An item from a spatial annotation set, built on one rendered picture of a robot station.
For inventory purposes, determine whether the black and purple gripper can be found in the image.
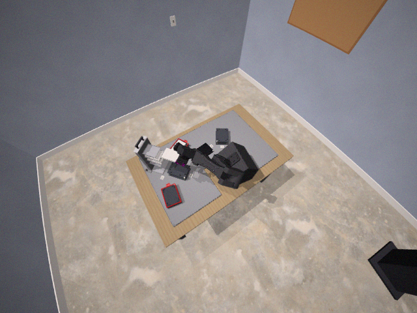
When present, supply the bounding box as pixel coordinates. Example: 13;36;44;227
175;155;190;167

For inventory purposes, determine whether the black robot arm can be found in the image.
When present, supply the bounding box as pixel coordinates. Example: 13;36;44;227
173;142;245;189

